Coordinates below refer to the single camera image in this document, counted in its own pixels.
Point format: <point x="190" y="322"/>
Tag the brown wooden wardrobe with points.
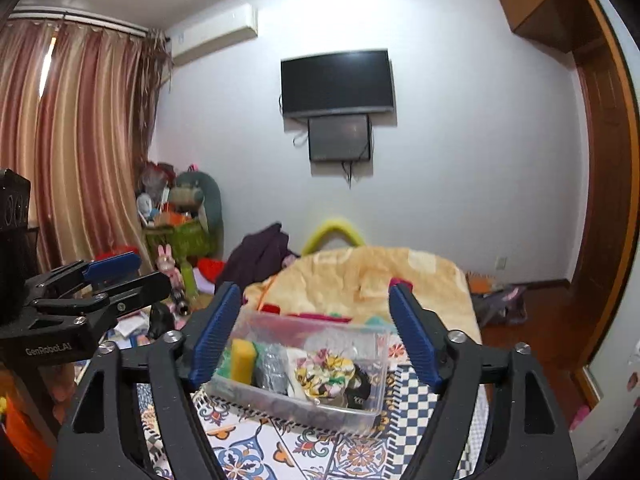
<point x="581" y="28"/>

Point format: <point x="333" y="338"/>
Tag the grey plush toy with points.
<point x="197" y="193"/>

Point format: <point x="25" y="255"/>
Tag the wall power outlet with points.
<point x="501" y="263"/>

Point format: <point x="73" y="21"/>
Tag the beige patterned blanket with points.
<point x="353" y="283"/>

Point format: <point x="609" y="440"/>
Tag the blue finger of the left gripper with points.
<point x="136" y="294"/>
<point x="113" y="268"/>

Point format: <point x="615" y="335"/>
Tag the floral fabric scrunchie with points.
<point x="337" y="372"/>

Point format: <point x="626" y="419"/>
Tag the striped pink curtain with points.
<point x="78" y="108"/>

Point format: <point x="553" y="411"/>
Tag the yellow curved foam hoop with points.
<point x="332" y="227"/>

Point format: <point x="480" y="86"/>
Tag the small wall monitor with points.
<point x="339" y="138"/>

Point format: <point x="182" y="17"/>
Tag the white drawstring pouch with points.
<point x="304" y="373"/>

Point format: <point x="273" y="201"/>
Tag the large wall television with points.
<point x="351" y="82"/>

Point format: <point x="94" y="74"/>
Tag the clear plastic storage box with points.
<point x="270" y="391"/>

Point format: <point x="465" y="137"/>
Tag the white air conditioner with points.
<point x="214" y="34"/>

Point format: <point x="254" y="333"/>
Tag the pink bunny doll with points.
<point x="166" y="264"/>

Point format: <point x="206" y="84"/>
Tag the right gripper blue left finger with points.
<point x="206" y="334"/>

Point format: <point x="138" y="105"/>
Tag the dark purple clothing pile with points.
<point x="259" y="256"/>

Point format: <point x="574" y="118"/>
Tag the patterned bed sheet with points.
<point x="252" y="446"/>

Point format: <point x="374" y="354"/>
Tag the green storage basket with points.
<point x="189" y="239"/>

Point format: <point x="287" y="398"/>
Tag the green knitted cloth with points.
<point x="224" y="366"/>

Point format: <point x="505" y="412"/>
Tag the dark bag on floor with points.
<point x="500" y="307"/>

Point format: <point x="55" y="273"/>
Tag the black lace fabric item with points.
<point x="358" y="390"/>

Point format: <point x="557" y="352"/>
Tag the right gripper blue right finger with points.
<point x="423" y="335"/>

